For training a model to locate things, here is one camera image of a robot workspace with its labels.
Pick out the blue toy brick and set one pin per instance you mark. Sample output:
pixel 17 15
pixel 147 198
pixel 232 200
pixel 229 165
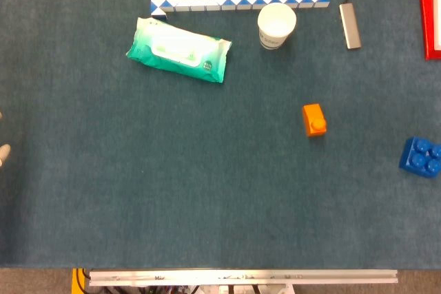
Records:
pixel 421 158

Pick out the green wet wipes pack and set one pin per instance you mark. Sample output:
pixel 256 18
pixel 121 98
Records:
pixel 176 50

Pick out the grey USB hub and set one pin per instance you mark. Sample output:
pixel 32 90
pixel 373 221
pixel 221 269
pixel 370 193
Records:
pixel 350 25

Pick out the white paper cup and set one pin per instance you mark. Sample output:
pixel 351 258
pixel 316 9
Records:
pixel 276 24

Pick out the orange toy brick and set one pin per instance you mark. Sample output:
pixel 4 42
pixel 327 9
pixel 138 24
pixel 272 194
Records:
pixel 312 116

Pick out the yellow base bracket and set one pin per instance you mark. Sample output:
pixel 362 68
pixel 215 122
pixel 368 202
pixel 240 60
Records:
pixel 77 281

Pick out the aluminium frame rail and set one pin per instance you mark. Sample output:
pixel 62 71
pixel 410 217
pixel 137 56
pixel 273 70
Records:
pixel 241 277

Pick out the red white box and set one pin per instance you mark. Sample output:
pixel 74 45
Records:
pixel 428 11

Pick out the blue white snake puzzle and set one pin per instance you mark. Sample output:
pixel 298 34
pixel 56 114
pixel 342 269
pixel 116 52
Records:
pixel 237 3

